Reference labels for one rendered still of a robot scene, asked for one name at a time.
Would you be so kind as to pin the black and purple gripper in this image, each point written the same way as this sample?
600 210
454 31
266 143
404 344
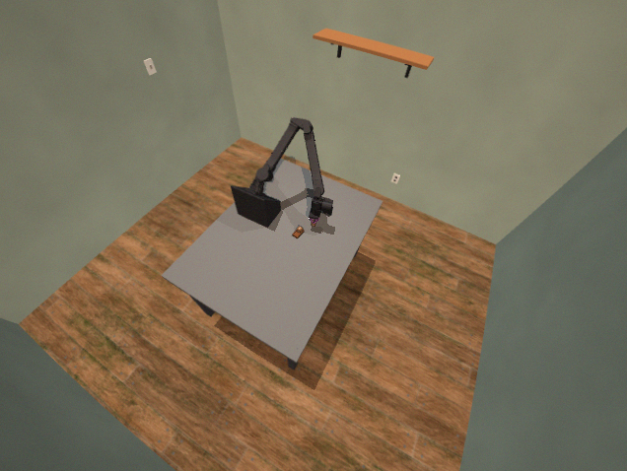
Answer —
312 216

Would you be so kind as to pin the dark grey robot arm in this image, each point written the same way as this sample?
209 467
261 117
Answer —
266 173

